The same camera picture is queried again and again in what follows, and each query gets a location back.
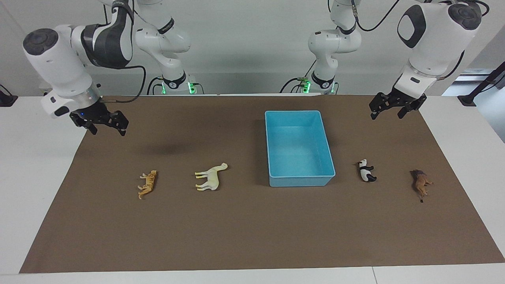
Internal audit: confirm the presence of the brown lion toy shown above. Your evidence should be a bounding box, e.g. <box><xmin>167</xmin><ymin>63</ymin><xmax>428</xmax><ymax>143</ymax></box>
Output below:
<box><xmin>410</xmin><ymin>169</ymin><xmax>434</xmax><ymax>204</ymax></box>

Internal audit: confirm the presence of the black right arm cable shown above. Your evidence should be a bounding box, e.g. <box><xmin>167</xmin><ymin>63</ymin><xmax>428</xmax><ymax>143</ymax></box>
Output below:
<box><xmin>99</xmin><ymin>65</ymin><xmax>147</xmax><ymax>104</ymax></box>

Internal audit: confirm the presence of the black table clamp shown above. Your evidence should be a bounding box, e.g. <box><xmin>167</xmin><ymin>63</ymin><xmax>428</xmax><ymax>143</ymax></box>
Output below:
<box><xmin>0</xmin><ymin>84</ymin><xmax>18</xmax><ymax>107</ymax></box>

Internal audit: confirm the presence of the black base cable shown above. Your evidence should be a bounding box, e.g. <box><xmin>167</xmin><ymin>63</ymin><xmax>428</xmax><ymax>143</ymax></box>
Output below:
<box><xmin>147</xmin><ymin>76</ymin><xmax>164</xmax><ymax>95</ymax></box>
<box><xmin>280</xmin><ymin>77</ymin><xmax>310</xmax><ymax>94</ymax></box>

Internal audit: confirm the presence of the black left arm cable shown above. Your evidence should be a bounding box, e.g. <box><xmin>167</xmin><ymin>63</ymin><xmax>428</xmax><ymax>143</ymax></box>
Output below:
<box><xmin>352</xmin><ymin>0</ymin><xmax>401</xmax><ymax>32</ymax></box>

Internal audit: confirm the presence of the brown table mat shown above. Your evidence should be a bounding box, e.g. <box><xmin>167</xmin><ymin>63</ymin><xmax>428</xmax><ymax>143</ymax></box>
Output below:
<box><xmin>19</xmin><ymin>95</ymin><xmax>505</xmax><ymax>274</ymax></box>

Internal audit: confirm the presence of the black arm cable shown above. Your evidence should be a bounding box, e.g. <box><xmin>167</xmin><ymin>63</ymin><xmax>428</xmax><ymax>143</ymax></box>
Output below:
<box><xmin>352</xmin><ymin>0</ymin><xmax>401</xmax><ymax>32</ymax></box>
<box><xmin>99</xmin><ymin>65</ymin><xmax>147</xmax><ymax>104</ymax></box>

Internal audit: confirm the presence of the orange tiger toy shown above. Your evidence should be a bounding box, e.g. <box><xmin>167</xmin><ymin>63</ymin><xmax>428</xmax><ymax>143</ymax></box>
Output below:
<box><xmin>137</xmin><ymin>170</ymin><xmax>158</xmax><ymax>200</ymax></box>

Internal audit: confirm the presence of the cream horse toy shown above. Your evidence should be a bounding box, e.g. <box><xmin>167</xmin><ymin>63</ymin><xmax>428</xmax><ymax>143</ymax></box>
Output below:
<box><xmin>195</xmin><ymin>162</ymin><xmax>229</xmax><ymax>191</ymax></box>

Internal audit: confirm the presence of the black white panda toy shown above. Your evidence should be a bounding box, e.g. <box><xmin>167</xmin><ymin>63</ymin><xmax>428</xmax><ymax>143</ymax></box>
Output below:
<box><xmin>357</xmin><ymin>159</ymin><xmax>378</xmax><ymax>183</ymax></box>

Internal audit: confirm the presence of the light blue storage box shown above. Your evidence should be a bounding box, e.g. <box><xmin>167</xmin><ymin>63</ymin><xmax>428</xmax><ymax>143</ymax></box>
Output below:
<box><xmin>264</xmin><ymin>110</ymin><xmax>336</xmax><ymax>187</ymax></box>

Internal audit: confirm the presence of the black clamp stand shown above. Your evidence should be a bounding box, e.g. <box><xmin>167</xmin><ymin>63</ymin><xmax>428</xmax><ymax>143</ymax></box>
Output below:
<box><xmin>458</xmin><ymin>61</ymin><xmax>505</xmax><ymax>107</ymax></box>

